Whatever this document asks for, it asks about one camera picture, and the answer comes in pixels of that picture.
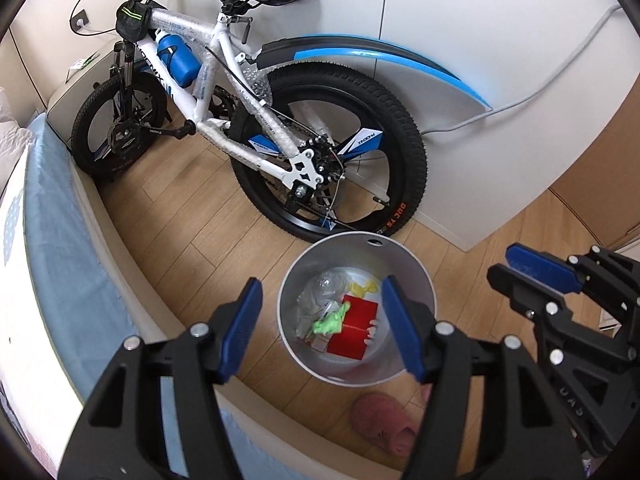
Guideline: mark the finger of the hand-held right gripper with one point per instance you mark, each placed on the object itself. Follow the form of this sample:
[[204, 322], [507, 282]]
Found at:
[[525, 287], [540, 262]]

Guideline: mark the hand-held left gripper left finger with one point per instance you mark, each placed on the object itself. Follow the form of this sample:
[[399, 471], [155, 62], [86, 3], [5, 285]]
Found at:
[[240, 330]]

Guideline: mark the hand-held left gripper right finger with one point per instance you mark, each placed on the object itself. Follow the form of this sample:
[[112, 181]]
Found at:
[[400, 330]]

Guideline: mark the red box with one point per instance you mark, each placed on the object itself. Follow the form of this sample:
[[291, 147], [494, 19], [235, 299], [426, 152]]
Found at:
[[355, 335]]

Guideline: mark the yellow snack wrapper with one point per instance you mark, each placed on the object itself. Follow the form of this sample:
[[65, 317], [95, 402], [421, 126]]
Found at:
[[365, 289]]

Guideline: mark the green wrapper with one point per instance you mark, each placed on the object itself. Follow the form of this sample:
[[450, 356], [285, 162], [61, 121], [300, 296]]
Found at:
[[327, 325]]

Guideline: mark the clear plastic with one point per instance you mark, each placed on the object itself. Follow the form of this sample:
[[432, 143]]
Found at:
[[320, 290]]

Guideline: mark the grey round waste bin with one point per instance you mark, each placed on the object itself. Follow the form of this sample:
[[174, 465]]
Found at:
[[300, 260]]

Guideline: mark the pink fuzzy slipper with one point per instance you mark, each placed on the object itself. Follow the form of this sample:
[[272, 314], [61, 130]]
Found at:
[[380, 425], [427, 394]]

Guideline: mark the brown wooden door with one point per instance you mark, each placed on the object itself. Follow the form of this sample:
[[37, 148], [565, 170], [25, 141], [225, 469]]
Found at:
[[610, 170]]

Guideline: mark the blue mattress sheet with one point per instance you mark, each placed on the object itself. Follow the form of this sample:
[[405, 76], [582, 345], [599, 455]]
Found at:
[[65, 260]]

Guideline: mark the white blue bicycle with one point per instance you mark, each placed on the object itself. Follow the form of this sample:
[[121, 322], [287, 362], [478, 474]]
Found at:
[[250, 125]]

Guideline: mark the white wardrobe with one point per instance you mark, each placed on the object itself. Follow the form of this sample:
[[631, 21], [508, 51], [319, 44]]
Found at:
[[500, 10]]

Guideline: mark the grey nightstand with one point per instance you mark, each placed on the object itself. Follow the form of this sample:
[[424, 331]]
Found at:
[[85, 100]]

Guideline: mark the blue water bottle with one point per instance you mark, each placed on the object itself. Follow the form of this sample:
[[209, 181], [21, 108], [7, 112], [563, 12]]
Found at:
[[177, 57]]

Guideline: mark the white green packet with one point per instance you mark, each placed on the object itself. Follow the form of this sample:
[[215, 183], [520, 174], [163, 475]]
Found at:
[[80, 65]]

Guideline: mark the pale grey duvet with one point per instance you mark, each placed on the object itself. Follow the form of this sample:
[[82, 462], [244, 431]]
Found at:
[[10, 120]]

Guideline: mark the black bicycle frame bag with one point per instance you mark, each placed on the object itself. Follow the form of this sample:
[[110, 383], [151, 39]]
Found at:
[[137, 20]]

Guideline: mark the wall socket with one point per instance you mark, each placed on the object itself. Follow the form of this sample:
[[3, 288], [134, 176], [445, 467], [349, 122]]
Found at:
[[79, 20]]

